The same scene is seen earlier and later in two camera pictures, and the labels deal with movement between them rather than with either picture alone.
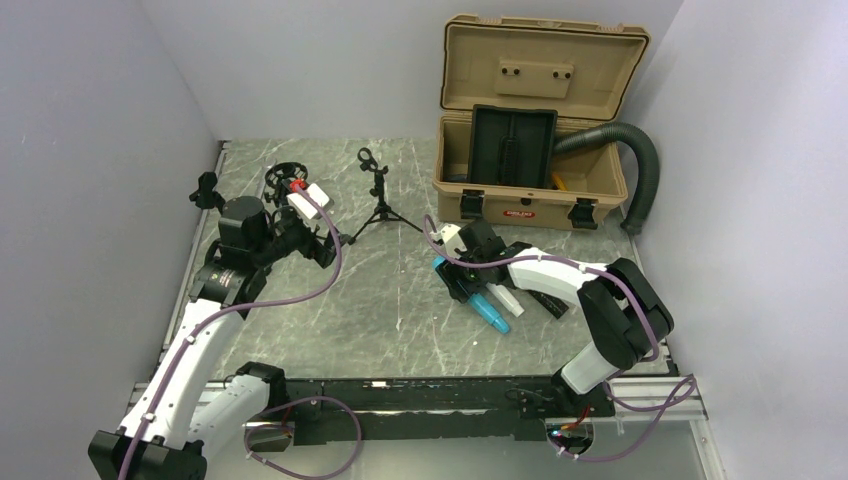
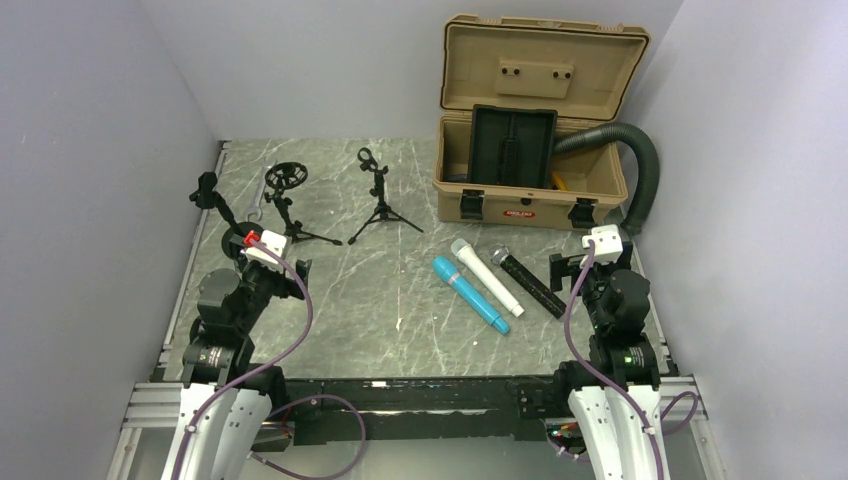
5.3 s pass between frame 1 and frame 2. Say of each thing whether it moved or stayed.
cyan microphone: stayed
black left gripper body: moved
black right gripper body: moved
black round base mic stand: stayed
